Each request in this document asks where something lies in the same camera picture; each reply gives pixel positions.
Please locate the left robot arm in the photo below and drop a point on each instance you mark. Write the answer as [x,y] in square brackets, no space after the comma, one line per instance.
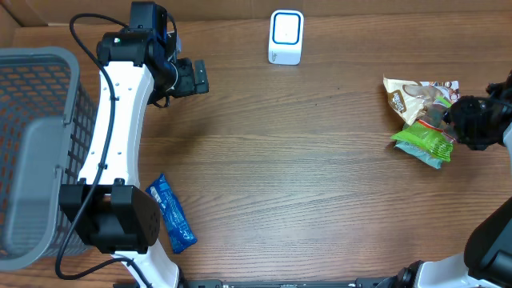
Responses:
[139,66]

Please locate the grey plastic basket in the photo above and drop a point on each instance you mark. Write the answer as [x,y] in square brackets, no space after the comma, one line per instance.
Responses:
[47,121]

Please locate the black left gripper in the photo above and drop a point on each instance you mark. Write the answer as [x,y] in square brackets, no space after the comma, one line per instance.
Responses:
[189,86]

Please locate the mint green snack packet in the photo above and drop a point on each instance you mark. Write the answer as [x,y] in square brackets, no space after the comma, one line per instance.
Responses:
[419,154]

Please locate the beige cookie bag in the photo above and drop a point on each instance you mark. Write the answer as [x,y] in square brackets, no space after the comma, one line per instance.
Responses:
[411,99]

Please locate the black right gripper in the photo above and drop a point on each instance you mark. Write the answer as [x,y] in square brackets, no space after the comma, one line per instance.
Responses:
[458,113]

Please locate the black rail at table edge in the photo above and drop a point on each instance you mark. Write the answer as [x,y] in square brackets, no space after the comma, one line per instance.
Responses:
[357,283]

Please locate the white barcode scanner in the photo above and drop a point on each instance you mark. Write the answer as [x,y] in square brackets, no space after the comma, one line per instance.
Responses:
[285,37]

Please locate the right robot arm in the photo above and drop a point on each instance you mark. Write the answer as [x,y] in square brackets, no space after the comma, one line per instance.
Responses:
[486,262]

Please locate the green snack bag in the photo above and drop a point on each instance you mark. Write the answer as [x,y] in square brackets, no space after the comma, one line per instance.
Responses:
[431,133]

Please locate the brown cardboard back wall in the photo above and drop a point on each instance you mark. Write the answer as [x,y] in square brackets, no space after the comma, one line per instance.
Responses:
[44,12]

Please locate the blue snack bar wrapper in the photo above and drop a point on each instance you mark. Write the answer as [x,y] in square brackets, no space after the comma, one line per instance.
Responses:
[179,231]

